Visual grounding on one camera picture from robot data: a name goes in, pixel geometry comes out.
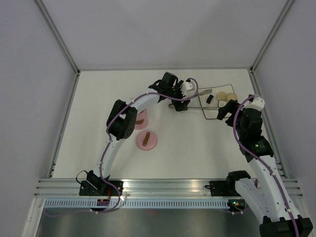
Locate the white square plate black rim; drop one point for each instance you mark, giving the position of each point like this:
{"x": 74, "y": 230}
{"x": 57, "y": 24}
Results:
{"x": 211, "y": 111}

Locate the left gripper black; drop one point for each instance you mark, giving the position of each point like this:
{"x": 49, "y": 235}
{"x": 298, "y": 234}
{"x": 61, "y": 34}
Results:
{"x": 179, "y": 106}

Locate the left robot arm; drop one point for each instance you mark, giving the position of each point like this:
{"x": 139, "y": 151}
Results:
{"x": 121, "y": 124}

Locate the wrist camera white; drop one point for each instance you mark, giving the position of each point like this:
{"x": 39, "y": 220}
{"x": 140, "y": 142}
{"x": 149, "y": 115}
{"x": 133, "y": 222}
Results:
{"x": 258, "y": 103}
{"x": 187, "y": 86}

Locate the right aluminium frame post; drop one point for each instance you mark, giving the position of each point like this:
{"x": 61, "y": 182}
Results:
{"x": 274, "y": 30}

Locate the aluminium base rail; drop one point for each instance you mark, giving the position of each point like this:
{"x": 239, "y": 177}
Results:
{"x": 135, "y": 188}

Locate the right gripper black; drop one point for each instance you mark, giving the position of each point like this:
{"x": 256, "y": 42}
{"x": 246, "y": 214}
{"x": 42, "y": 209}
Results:
{"x": 232, "y": 106}

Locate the black white sushi piece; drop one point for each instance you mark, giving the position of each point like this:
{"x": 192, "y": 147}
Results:
{"x": 209, "y": 99}
{"x": 221, "y": 104}

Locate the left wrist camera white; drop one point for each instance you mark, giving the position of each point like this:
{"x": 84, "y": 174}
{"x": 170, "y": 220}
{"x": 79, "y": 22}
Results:
{"x": 187, "y": 86}

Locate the round beige bun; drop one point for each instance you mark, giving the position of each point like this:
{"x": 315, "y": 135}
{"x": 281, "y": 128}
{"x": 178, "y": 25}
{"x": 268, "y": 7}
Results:
{"x": 221, "y": 96}
{"x": 231, "y": 96}

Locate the white slotted cable duct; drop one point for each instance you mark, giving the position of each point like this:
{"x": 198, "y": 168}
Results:
{"x": 137, "y": 203}

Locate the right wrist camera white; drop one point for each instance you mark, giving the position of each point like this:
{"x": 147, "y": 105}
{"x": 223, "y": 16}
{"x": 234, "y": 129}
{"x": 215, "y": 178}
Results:
{"x": 258, "y": 103}

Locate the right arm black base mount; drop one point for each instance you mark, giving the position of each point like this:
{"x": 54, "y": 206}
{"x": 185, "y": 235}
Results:
{"x": 218, "y": 188}

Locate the left aluminium frame post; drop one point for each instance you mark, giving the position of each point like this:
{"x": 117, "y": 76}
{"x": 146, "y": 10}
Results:
{"x": 49, "y": 21}

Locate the pink cylindrical lunch box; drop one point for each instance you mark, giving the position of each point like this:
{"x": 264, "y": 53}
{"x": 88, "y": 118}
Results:
{"x": 141, "y": 120}

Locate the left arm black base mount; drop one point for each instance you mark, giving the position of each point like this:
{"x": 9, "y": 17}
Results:
{"x": 113, "y": 190}

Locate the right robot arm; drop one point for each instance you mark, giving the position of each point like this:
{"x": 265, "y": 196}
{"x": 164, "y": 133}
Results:
{"x": 276, "y": 213}

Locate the metal tongs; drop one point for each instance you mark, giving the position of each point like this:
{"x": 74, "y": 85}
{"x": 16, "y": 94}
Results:
{"x": 202, "y": 96}

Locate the pink lunch box lid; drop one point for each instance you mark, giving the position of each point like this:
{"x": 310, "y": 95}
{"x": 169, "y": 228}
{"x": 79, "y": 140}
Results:
{"x": 146, "y": 140}

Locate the aluminium frame post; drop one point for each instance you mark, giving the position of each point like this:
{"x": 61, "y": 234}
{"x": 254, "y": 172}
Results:
{"x": 49, "y": 21}
{"x": 274, "y": 30}

